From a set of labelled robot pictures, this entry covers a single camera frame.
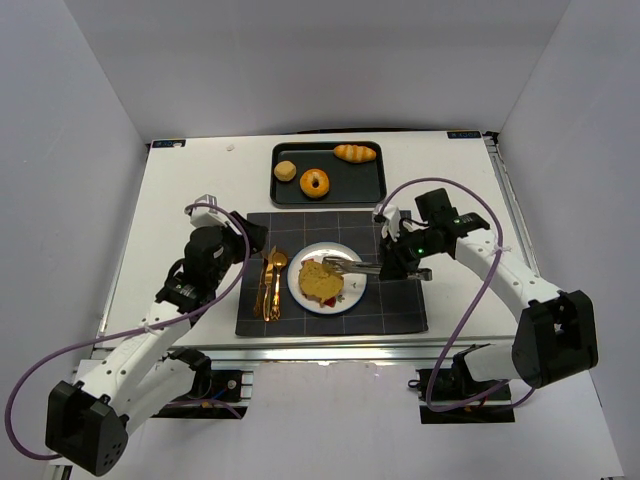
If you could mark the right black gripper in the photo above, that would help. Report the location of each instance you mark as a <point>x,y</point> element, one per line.
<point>396,261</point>

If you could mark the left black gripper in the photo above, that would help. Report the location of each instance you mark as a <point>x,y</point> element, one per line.
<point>245,236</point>

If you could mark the brown bread slice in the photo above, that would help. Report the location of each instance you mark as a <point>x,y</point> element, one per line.
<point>319,281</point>

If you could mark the golden bagel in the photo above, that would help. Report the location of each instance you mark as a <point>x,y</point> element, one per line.
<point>314,183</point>

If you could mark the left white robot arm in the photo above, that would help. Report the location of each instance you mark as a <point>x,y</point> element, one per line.
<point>89,422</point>

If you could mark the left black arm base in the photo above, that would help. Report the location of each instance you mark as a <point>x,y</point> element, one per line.
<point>225,395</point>

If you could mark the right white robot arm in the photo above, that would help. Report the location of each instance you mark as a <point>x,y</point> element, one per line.
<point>556,334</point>

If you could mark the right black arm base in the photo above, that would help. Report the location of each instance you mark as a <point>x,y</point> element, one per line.
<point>492,409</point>

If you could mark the striped bread roll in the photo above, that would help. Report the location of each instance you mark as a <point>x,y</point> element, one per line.
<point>355,154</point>

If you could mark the gold knife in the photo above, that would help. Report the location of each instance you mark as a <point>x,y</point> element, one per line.
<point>268,280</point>

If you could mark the white plate with strawberries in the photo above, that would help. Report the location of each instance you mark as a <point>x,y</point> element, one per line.
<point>354,284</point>

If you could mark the gold spoon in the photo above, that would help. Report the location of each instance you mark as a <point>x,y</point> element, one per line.
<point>280,261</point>

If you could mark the gold fork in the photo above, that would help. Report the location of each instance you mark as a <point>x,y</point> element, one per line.
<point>259,306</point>

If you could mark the dark checked placemat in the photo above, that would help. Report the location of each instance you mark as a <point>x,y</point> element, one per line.
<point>388,308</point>

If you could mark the black rectangular tray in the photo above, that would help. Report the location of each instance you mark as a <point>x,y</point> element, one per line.
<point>349,183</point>

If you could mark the round pale bun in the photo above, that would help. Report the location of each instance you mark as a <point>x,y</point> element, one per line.
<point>285,171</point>

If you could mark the left blue corner label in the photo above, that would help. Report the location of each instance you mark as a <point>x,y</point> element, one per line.
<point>168,143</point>

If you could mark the blue corner label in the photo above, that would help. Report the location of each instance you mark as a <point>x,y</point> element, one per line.
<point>168,143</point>
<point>464,134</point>

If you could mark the right blue corner label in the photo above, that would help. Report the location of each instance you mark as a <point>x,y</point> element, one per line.
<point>464,134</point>

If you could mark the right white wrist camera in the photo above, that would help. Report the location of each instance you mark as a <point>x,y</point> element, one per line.
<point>391,223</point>

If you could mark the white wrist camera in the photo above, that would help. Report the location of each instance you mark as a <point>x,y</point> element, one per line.
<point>202,212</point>
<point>391,223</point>

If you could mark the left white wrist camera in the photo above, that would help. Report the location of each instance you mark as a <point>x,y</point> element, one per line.
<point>202,212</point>

